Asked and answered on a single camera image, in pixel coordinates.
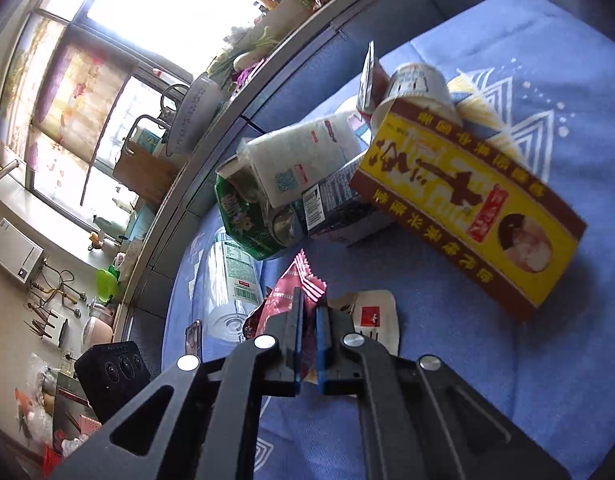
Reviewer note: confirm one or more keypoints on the kitchen window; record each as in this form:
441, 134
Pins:
162, 0

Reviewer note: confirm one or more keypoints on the white plastic packet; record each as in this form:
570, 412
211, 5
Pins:
307, 155

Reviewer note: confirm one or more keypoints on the purple cloth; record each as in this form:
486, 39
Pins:
247, 75

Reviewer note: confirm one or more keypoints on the metal faucet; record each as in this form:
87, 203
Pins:
163, 97

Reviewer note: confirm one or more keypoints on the red and white packet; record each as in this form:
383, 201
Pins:
370, 80

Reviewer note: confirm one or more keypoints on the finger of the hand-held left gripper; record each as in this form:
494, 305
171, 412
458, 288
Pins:
193, 338

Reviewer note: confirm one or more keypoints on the red patterned bag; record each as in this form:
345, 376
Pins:
51, 460

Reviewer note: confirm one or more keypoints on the white radish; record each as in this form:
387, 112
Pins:
243, 59

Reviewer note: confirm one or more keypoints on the green scallions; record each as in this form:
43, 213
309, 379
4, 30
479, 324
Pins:
252, 42

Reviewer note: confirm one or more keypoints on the red snack wrapper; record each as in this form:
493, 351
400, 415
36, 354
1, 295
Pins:
287, 285

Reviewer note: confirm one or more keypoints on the green plastic scoop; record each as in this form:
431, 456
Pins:
107, 285

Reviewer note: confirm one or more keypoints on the wooden cutting board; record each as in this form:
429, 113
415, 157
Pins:
142, 175

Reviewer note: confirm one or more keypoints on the yellow and brown cardboard box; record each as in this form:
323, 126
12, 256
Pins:
462, 200

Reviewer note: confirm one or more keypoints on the grey milk carton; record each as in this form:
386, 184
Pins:
337, 210

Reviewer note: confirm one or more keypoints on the pink pot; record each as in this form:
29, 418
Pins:
100, 332

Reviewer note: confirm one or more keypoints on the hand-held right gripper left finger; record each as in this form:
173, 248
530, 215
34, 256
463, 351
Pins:
299, 340

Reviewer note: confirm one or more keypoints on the white paper cup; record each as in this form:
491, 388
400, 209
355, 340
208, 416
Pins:
417, 85

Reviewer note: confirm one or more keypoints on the white water heater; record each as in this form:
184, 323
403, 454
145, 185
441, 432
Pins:
12, 255

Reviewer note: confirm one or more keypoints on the green drink can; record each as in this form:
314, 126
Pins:
242, 225

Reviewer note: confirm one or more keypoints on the clear plastic bottle green label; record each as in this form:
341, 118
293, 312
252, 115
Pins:
227, 280

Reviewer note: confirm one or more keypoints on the white pouch with red label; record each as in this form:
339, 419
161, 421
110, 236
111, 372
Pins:
375, 320

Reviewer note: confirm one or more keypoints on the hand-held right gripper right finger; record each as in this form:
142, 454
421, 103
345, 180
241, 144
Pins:
321, 347

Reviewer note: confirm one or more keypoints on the white patterned bowl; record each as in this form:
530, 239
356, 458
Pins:
192, 110

